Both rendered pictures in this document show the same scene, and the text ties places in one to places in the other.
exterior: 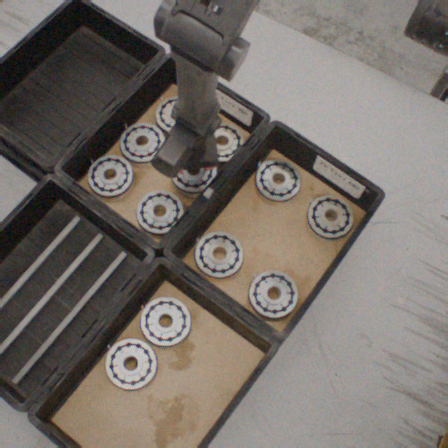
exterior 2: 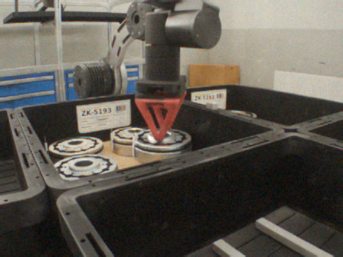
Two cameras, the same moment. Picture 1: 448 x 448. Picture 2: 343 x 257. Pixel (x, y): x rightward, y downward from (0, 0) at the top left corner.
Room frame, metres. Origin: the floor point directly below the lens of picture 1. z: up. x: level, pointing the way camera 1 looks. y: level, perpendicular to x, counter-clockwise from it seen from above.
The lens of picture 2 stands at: (0.35, 0.51, 1.03)
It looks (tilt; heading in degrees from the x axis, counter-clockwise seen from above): 16 degrees down; 295
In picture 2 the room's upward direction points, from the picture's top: straight up
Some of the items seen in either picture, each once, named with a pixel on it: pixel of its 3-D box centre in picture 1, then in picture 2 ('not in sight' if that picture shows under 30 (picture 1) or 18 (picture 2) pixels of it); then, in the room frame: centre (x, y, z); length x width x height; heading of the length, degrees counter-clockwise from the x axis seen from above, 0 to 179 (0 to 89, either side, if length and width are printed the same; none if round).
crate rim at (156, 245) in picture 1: (164, 144); (122, 123); (0.61, 0.15, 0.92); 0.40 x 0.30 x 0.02; 150
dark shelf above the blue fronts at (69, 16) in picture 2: not in sight; (76, 17); (2.21, -1.39, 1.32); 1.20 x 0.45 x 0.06; 67
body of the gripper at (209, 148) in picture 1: (191, 144); (162, 66); (0.57, 0.09, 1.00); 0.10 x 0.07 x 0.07; 105
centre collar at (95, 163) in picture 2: (142, 141); (83, 164); (0.65, 0.21, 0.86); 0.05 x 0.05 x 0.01
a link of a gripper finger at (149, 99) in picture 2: not in sight; (161, 111); (0.57, 0.09, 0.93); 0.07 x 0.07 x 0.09; 15
